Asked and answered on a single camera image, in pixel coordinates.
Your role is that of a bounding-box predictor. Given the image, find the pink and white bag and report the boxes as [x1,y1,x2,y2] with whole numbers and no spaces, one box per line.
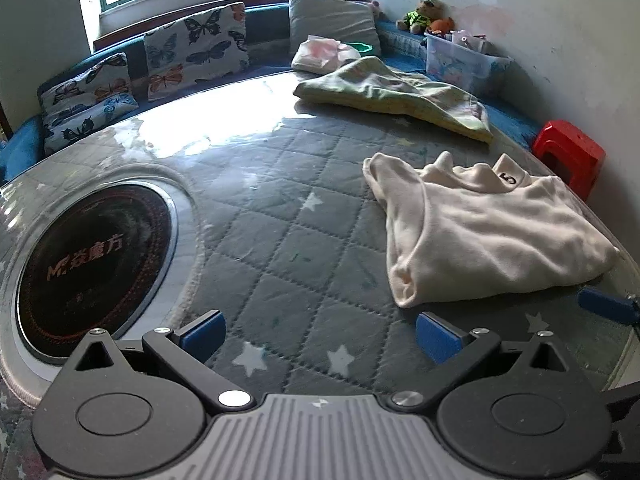
[291,34,362,74]

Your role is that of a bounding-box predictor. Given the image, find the light green blanket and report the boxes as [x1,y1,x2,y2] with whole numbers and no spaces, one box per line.
[292,56,495,144]

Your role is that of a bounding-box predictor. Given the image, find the blue sofa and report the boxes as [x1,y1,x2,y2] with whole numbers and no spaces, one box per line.
[0,1,543,187]

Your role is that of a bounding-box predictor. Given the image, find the red plastic stool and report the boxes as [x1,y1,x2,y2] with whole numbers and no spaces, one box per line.
[531,120,607,202]

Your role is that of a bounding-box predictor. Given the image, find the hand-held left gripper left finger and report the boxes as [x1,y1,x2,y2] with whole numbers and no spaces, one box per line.
[62,310,256,415]

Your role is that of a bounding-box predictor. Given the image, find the clear plastic storage box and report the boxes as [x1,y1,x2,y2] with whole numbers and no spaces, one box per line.
[423,29,514,96]

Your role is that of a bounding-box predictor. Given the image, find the round black induction cooker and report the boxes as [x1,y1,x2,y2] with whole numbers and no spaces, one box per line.
[10,180,179,367]

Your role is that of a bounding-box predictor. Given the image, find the large butterfly print cushion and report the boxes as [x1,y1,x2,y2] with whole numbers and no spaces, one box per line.
[143,2,251,104]

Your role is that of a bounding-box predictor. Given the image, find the grey quilted star table cover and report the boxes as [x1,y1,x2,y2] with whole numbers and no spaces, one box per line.
[0,67,632,480]

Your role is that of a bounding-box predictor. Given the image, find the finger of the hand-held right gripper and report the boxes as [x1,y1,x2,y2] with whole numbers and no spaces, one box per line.
[577,287,640,332]

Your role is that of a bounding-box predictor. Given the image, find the grey pillow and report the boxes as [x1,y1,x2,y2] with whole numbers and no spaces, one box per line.
[288,0,382,59]

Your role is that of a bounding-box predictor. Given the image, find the brown teddy bear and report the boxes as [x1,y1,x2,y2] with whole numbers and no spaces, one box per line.
[396,0,445,34]

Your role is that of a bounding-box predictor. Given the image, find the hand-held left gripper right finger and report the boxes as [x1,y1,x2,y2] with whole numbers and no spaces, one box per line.
[388,311,583,416]

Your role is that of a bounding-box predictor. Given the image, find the cream white long-sleeved shirt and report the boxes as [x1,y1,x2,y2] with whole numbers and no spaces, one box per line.
[362,151,621,309]

